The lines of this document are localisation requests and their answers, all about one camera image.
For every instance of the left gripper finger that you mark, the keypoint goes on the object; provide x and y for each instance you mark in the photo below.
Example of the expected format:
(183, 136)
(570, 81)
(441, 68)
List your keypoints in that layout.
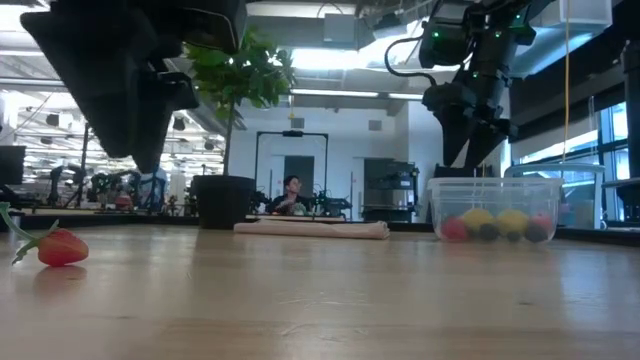
(95, 75)
(152, 140)

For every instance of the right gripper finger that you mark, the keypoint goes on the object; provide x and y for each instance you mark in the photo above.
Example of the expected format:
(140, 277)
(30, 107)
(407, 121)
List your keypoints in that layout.
(482, 150)
(455, 142)

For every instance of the yellow toy lemon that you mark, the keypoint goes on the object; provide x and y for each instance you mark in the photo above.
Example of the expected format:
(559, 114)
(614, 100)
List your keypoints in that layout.
(477, 218)
(511, 221)

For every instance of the dark purple toy berry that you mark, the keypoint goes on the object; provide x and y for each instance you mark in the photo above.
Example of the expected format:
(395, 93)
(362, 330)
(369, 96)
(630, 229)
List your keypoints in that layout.
(489, 231)

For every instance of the red toy strawberry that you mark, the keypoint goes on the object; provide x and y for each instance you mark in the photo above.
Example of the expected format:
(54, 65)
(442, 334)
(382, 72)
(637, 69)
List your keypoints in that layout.
(454, 228)

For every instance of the small dark toy berry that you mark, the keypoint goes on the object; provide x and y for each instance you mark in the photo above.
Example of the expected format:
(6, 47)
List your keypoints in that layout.
(514, 236)

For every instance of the pink toy fruit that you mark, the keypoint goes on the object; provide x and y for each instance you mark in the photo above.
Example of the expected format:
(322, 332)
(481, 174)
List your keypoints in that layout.
(541, 221)

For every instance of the red strawberry with green stem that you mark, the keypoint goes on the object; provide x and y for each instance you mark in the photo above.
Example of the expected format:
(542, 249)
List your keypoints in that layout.
(62, 248)

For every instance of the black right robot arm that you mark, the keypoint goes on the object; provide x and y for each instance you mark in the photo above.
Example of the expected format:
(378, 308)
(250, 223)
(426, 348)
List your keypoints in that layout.
(492, 55)

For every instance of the background black robot arm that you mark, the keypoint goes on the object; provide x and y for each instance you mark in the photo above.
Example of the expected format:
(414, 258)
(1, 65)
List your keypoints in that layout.
(261, 200)
(332, 204)

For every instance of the clear plastic tupperware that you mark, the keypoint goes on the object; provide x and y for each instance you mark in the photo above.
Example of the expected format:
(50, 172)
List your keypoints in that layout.
(495, 195)

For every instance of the person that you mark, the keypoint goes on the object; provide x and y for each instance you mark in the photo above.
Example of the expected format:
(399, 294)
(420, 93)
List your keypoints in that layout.
(152, 187)
(291, 185)

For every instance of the long ceiling light strip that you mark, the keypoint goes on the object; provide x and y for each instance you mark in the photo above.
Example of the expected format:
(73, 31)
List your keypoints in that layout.
(330, 93)
(405, 95)

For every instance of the thin black pole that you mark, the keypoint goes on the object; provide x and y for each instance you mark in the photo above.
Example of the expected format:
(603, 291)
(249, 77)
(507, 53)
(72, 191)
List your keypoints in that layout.
(86, 160)

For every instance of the black cabinet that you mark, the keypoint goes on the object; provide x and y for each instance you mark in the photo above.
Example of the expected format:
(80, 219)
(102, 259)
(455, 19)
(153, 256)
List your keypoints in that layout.
(390, 200)

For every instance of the green plant in black pot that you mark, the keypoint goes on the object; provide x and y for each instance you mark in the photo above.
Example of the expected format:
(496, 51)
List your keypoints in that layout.
(250, 70)

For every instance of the black computer monitor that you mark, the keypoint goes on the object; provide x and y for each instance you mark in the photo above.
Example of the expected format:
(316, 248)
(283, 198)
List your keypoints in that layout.
(12, 165)

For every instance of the dark grey door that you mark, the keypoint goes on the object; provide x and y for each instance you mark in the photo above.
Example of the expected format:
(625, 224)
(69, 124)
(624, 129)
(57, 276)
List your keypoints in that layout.
(302, 165)

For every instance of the black desk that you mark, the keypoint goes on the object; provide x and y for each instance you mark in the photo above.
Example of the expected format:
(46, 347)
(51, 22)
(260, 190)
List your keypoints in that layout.
(627, 200)

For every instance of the small green plant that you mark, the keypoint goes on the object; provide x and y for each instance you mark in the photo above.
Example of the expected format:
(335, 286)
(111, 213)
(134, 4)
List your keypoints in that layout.
(298, 209)

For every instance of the grey ceiling box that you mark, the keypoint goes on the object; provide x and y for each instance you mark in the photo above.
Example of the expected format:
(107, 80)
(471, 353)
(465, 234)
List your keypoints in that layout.
(340, 27)

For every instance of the beige folded cloth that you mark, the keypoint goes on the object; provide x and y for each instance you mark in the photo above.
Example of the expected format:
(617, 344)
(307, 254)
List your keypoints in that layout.
(310, 230)

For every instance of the small grey wall vent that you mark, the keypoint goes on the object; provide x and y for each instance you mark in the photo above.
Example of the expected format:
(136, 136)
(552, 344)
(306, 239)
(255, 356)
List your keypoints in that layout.
(375, 125)
(297, 123)

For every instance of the black aluminium table frame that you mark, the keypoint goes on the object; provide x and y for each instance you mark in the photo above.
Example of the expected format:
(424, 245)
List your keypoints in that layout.
(125, 221)

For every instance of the black metal gantry frame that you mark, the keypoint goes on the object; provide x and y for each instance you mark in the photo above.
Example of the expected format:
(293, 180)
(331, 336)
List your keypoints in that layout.
(292, 133)

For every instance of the black vertical post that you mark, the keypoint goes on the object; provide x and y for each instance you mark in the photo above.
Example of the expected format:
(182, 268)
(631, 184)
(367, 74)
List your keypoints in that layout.
(632, 100)

